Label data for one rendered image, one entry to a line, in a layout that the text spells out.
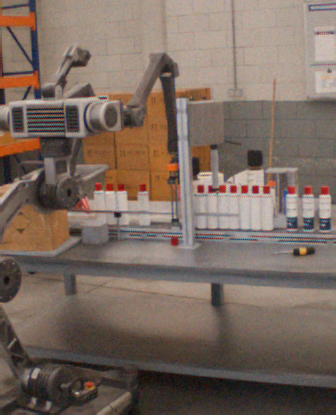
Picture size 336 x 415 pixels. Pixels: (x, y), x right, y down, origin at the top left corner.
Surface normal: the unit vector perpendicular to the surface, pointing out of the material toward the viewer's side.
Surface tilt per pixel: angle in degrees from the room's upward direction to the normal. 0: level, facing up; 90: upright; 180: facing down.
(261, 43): 90
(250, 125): 90
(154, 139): 90
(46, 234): 90
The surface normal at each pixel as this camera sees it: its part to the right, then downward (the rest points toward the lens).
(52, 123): -0.49, 0.18
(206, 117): 0.57, 0.11
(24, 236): -0.20, 0.18
